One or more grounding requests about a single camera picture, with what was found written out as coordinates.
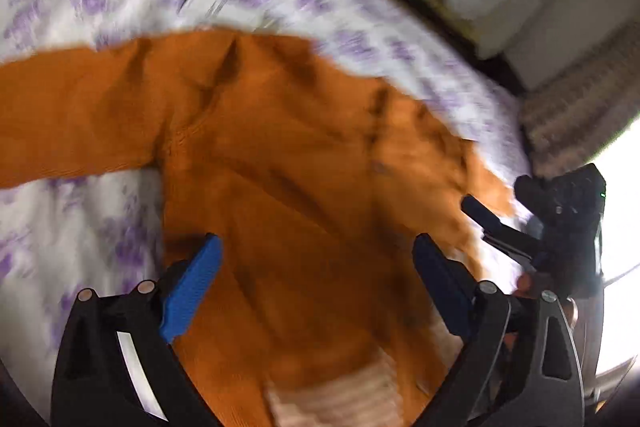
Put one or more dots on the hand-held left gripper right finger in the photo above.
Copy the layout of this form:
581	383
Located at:
442	282

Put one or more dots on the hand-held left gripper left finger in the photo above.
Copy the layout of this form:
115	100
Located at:
192	287

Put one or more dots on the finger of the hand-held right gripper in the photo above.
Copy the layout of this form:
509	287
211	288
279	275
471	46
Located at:
492	222

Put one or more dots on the person's right hand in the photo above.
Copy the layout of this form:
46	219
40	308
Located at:
526	284

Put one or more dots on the beige striped cloth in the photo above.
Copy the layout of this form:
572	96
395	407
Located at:
580	107

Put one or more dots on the beige ribbed cloth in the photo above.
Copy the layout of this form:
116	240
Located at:
335	397

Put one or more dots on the orange knitted sweater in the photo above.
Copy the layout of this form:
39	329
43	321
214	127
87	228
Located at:
300	187

